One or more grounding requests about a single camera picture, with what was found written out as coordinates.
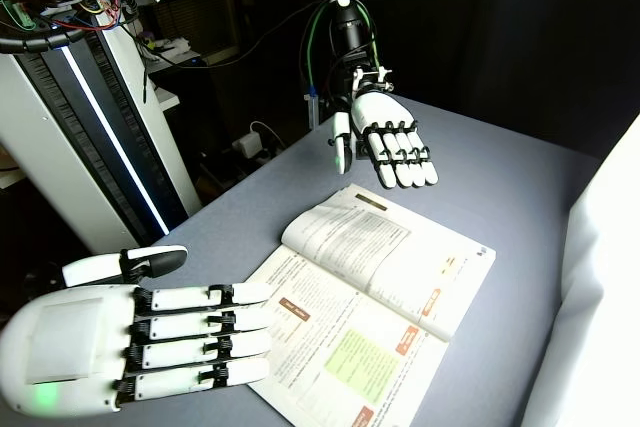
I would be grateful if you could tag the white backdrop board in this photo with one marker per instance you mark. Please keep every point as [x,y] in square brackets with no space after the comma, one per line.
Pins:
[600,272]

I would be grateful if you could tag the background metal shelf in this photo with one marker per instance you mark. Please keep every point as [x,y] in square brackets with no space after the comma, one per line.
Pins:
[210,7]

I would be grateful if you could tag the clear post with blue cap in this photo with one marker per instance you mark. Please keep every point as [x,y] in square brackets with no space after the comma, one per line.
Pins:
[313,107]

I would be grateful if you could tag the grey table cloth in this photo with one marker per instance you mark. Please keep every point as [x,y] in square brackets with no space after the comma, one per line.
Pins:
[500,187]

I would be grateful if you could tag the white power adapter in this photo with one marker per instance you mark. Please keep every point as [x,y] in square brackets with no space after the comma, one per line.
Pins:
[248,144]

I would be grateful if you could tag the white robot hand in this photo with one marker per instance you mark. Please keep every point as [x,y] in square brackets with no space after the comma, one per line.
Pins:
[380,109]
[65,337]

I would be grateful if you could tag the black curtain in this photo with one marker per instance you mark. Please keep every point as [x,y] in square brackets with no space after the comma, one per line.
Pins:
[525,22]

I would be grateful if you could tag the illustrated textbook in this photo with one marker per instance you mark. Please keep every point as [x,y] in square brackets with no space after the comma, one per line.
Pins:
[350,347]

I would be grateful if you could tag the white robot body column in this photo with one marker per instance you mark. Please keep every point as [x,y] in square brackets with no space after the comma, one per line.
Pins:
[60,147]

